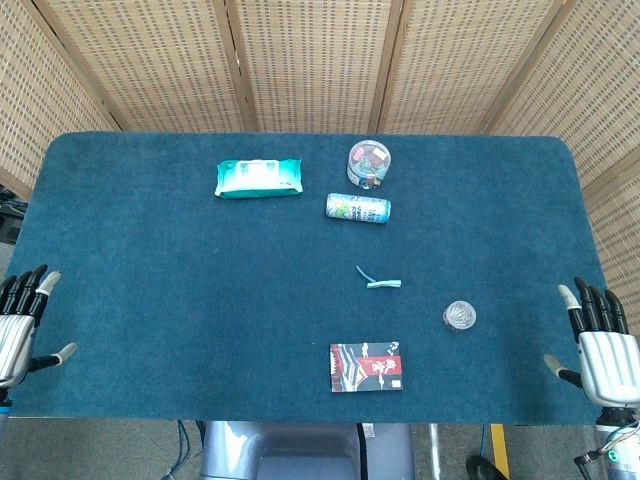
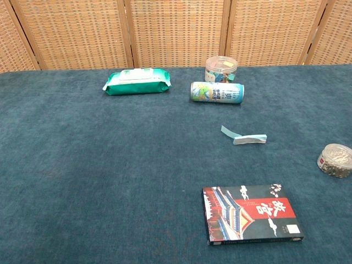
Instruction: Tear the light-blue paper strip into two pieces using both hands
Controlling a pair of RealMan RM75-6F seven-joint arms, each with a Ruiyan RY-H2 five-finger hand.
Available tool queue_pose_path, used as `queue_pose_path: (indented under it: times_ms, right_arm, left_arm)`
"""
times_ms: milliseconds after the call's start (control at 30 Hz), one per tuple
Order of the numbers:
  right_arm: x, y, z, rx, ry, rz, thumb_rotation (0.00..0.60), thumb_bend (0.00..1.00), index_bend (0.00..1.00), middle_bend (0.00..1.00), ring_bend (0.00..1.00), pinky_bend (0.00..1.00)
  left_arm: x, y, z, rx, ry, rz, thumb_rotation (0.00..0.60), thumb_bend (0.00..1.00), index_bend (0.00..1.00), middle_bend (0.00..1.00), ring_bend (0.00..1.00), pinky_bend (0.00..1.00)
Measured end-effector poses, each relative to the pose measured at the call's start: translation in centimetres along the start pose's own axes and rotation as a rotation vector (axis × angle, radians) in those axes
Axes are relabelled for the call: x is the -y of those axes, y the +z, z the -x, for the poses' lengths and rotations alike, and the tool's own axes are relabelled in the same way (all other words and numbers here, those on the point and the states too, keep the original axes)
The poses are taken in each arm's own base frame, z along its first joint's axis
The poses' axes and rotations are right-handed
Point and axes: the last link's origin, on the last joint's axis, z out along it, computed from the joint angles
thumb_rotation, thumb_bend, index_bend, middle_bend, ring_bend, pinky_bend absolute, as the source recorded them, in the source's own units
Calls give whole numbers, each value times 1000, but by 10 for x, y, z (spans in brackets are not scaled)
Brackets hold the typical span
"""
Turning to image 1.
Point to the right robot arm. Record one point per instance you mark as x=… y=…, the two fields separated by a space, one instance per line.
x=625 y=462

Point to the clear jar of colourful clips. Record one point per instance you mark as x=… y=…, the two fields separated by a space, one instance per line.
x=369 y=165

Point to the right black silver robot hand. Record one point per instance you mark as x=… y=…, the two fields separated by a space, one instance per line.
x=610 y=360

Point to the small clear box of pins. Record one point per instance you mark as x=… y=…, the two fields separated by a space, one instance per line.
x=459 y=316

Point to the dark equipment beside table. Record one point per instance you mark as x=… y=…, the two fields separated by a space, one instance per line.
x=10 y=220

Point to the woven bamboo folding screen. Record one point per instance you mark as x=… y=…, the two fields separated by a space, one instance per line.
x=320 y=60

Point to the green wet wipes pack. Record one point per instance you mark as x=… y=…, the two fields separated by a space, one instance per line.
x=257 y=180

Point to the blue felt table mat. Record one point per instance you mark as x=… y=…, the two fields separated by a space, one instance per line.
x=200 y=300

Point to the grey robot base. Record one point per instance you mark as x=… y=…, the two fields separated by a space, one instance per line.
x=300 y=455

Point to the red blue palace print book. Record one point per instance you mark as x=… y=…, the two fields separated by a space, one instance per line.
x=365 y=367

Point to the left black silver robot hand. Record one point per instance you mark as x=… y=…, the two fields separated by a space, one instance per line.
x=15 y=340

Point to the yellow floor strip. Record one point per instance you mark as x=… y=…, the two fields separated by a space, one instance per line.
x=500 y=450

